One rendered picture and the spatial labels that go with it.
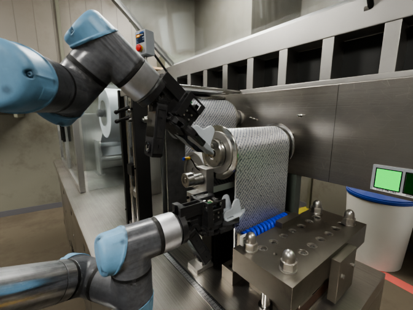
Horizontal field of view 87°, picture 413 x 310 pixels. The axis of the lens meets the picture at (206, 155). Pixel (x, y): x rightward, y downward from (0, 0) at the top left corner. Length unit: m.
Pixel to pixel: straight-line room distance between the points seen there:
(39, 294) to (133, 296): 0.15
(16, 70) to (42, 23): 3.63
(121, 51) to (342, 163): 0.65
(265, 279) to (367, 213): 1.92
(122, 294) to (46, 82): 0.36
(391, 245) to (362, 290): 1.76
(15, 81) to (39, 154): 3.51
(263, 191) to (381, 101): 0.39
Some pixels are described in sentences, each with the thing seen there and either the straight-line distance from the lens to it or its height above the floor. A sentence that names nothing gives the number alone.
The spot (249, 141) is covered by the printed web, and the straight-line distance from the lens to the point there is 0.60.
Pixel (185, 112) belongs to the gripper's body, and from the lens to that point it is 0.49.
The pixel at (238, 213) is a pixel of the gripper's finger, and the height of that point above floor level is 1.10.
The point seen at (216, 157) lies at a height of 1.24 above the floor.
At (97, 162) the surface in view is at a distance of 1.47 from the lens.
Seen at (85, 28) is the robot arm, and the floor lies 1.48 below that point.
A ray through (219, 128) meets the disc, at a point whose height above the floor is 1.32.
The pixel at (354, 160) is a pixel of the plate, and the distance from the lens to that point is 0.76.
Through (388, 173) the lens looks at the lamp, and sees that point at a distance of 0.74.
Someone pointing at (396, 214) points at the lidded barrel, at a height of 0.55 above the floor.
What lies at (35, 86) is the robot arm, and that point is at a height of 1.38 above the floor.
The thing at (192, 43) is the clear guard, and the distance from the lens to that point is 1.28.
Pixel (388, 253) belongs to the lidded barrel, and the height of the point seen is 0.18.
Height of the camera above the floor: 1.35
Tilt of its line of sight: 10 degrees down
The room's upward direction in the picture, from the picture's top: straight up
